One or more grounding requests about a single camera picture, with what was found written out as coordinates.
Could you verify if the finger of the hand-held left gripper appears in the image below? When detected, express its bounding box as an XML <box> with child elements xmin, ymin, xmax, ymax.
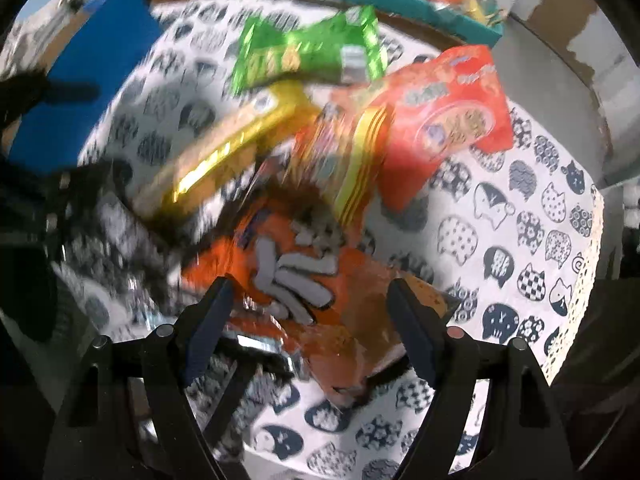
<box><xmin>42</xmin><ymin>79</ymin><xmax>101</xmax><ymax>105</ymax></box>

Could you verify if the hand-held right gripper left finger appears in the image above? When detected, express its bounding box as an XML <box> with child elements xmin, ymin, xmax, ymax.
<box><xmin>45</xmin><ymin>276</ymin><xmax>262</xmax><ymax>480</ymax></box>

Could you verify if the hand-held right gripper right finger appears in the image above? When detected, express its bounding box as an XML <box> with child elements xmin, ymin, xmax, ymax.
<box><xmin>387</xmin><ymin>278</ymin><xmax>598</xmax><ymax>480</ymax></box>

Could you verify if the orange snack packet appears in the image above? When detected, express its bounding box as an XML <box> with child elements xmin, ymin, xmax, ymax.
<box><xmin>180</xmin><ymin>195</ymin><xmax>463</xmax><ymax>406</ymax></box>

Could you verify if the green snack packet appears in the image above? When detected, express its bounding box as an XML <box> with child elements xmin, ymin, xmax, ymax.
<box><xmin>231</xmin><ymin>5</ymin><xmax>382</xmax><ymax>96</ymax></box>

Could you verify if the blue box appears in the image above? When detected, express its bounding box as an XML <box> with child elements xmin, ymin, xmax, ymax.
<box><xmin>10</xmin><ymin>0</ymin><xmax>166</xmax><ymax>176</ymax></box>

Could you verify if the cat print tablecloth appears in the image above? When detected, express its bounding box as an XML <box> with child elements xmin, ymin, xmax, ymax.
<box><xmin>50</xmin><ymin>0</ymin><xmax>606</xmax><ymax>480</ymax></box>

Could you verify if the gold snack packet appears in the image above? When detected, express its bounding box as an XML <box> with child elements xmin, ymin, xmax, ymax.
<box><xmin>134</xmin><ymin>80</ymin><xmax>321</xmax><ymax>221</ymax></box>

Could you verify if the red yellow striped snack packet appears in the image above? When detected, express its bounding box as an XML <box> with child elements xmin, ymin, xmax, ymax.
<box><xmin>280</xmin><ymin>85</ymin><xmax>396</xmax><ymax>226</ymax></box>

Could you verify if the teal box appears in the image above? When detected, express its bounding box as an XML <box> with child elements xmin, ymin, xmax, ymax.
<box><xmin>287</xmin><ymin>0</ymin><xmax>503</xmax><ymax>48</ymax></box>

